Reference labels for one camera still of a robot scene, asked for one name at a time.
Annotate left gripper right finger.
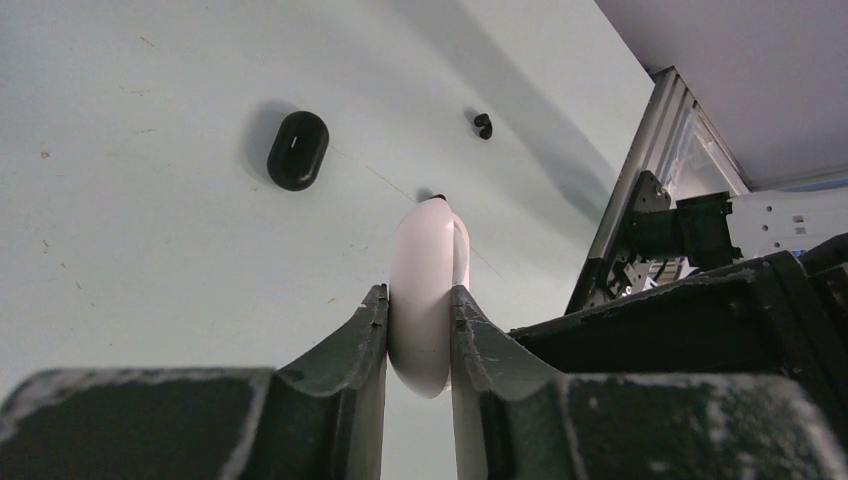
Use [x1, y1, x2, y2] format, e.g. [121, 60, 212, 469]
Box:
[450, 286, 847, 479]

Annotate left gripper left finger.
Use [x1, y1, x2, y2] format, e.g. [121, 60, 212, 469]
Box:
[1, 285, 389, 479]

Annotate white earbud charging case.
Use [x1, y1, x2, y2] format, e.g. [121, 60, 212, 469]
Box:
[387, 197, 490, 480]

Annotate black earbud charging case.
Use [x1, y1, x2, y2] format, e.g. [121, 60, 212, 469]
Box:
[267, 110, 330, 191]

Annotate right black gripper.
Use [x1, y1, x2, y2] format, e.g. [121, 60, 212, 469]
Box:
[512, 235, 847, 441]

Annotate black earbud right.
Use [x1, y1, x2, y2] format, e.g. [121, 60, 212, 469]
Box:
[473, 113, 493, 140]

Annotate aluminium frame rail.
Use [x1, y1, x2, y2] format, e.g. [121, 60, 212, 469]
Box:
[587, 67, 751, 262]

